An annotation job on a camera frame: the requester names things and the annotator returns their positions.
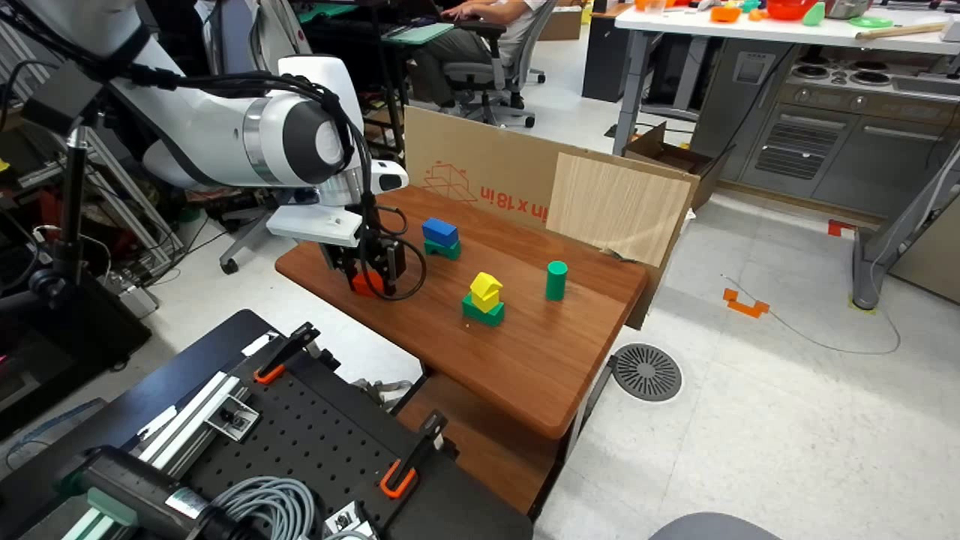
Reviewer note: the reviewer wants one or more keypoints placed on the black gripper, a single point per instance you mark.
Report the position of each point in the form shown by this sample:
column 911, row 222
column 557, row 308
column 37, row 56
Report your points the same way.
column 386, row 255

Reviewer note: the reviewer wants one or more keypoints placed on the orange rectangular block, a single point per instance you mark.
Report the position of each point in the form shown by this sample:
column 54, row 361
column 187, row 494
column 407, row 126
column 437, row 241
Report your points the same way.
column 366, row 282

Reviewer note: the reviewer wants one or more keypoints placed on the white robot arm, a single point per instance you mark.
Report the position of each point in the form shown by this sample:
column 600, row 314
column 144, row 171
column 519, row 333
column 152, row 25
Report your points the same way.
column 289, row 131

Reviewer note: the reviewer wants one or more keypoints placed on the green block under blue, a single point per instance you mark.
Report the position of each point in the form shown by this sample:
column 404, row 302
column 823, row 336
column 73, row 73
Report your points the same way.
column 455, row 251

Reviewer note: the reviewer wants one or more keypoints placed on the blue rectangular block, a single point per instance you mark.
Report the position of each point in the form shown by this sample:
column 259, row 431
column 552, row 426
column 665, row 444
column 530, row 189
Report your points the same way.
column 440, row 232

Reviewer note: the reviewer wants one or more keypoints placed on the green block under yellow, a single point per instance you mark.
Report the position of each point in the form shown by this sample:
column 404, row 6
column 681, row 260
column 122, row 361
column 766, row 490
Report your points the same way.
column 491, row 315

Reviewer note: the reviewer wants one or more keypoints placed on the yellow house-shaped block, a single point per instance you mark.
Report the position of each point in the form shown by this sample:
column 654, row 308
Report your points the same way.
column 484, row 292

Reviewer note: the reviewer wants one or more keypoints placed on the green cylinder block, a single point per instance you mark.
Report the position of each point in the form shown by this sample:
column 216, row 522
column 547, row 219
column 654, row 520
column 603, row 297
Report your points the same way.
column 557, row 281

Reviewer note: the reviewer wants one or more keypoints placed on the black orange clamp upper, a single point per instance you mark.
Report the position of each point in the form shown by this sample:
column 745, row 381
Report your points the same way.
column 295, row 342

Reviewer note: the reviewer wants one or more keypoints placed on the black orange clamp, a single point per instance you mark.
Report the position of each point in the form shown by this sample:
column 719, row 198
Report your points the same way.
column 404, row 471
column 295, row 342

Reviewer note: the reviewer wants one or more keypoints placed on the wooden side table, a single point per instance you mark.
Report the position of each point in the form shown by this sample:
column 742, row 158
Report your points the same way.
column 509, row 390

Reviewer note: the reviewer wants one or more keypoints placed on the black orange clamp lower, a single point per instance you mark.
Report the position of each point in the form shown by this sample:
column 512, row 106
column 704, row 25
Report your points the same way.
column 404, row 471

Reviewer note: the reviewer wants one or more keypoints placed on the black perforated breadboard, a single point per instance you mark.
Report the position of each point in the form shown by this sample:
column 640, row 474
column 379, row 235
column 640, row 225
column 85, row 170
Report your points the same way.
column 313, row 426

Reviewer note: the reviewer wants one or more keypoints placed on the brown cardboard board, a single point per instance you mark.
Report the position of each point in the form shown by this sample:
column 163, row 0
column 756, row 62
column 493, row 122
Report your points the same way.
column 623, row 204

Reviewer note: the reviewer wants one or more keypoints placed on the round floor drain cover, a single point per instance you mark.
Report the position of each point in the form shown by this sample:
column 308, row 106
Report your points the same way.
column 646, row 373

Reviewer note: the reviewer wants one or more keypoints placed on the white grey workbench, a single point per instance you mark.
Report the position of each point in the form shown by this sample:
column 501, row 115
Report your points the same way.
column 816, row 115

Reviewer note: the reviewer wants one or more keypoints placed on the orange floor bracket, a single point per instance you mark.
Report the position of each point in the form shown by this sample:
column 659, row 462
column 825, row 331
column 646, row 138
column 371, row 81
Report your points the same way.
column 749, row 310

